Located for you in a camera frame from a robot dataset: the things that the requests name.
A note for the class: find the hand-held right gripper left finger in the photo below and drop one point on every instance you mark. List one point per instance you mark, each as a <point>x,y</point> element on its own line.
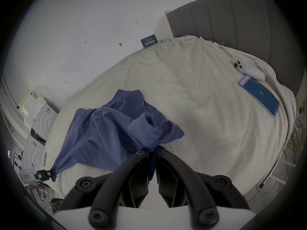
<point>134,174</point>

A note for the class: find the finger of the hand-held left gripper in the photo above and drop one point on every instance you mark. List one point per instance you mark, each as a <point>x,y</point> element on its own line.
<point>42,175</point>

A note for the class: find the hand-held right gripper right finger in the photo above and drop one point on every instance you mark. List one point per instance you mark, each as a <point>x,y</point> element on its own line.
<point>172,176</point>

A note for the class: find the blue shirt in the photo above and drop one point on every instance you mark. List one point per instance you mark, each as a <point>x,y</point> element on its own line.
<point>100,133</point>

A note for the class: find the bed with beige sheet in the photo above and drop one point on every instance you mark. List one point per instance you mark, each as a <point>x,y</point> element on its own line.
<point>191,104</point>

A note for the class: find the phone with blue screen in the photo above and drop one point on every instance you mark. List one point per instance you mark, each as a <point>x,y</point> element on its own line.
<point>260,95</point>

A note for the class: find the white hand controller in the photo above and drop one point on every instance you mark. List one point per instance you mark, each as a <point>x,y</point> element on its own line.
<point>245,66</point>

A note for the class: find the blue printed card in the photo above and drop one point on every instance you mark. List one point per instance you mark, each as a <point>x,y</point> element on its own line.
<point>149,41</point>

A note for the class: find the grey padded headboard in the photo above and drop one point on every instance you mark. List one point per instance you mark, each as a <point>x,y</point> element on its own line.
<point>227,20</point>

